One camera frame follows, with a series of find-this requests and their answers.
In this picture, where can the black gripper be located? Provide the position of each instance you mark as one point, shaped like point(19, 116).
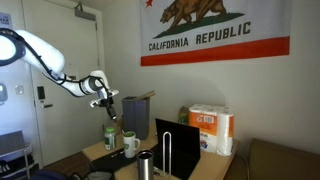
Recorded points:
point(105, 103)

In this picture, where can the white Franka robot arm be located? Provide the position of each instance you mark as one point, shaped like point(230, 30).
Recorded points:
point(40, 50)

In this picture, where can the gray plastic trash bin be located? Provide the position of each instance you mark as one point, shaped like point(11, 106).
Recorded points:
point(135, 116)

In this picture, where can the plastic bottle green lid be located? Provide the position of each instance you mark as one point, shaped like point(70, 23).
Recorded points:
point(110, 140)

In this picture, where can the brown cardboard tube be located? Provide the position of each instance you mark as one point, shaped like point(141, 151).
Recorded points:
point(146, 95)

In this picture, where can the white mug green logo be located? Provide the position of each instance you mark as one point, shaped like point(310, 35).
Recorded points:
point(129, 146)

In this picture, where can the black table mat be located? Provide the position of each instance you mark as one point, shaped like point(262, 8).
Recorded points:
point(110, 161)

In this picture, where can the stainless steel tumbler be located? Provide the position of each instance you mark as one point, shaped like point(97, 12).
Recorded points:
point(145, 166)

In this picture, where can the black blue backpack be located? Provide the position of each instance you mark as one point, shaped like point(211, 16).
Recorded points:
point(100, 176)

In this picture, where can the metal paper towel holder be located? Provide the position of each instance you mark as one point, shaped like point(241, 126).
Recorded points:
point(163, 153)

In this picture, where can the white door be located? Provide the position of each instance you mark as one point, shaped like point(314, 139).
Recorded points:
point(73, 50)

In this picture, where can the green snack bag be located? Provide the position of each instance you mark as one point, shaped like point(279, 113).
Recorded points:
point(183, 116)

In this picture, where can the black laptop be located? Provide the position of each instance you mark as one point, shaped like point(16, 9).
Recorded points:
point(183, 146)

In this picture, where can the gray door closer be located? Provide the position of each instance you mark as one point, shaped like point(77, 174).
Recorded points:
point(85, 14)

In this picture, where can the orange paper towel pack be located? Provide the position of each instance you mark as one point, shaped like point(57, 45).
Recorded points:
point(210, 126)

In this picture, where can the gray metal cart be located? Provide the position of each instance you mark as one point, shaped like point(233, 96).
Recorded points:
point(13, 143)

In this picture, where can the California Republic flag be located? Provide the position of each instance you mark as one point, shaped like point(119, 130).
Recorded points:
point(216, 50)

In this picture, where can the brown sofa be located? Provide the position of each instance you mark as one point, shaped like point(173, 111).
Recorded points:
point(283, 163)

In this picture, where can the white light switch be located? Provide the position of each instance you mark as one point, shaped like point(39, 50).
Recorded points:
point(19, 89)

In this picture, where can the gray wall device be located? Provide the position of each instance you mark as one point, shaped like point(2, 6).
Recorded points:
point(2, 94)

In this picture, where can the paper wall sign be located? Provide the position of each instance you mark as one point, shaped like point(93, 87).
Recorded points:
point(5, 20)

